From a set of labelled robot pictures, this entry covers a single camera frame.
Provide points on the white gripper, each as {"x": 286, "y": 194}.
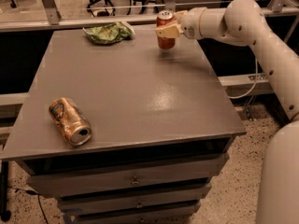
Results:
{"x": 189, "y": 26}

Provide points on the red coke can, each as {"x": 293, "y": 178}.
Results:
{"x": 165, "y": 40}

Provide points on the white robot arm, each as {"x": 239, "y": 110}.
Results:
{"x": 242, "y": 23}

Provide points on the green jalapeno chip bag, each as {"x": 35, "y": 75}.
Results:
{"x": 109, "y": 34}

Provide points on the crushed gold soda can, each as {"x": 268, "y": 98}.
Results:
{"x": 70, "y": 121}

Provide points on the grey drawer cabinet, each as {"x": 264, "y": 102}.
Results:
{"x": 161, "y": 127}

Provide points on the black table leg caster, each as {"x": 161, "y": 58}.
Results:
{"x": 4, "y": 213}

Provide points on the metal railing frame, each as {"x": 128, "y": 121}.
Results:
{"x": 64, "y": 24}

